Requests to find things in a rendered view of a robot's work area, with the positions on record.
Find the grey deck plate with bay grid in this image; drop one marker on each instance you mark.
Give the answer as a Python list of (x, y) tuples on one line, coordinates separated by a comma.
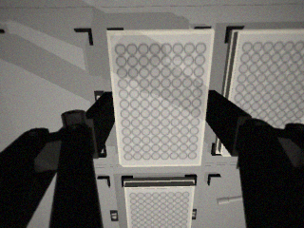
[(7, 133)]

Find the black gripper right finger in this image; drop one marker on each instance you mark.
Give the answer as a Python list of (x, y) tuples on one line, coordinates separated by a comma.
[(270, 161)]

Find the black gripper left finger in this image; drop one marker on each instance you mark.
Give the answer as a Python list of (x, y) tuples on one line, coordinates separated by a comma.
[(69, 152)]

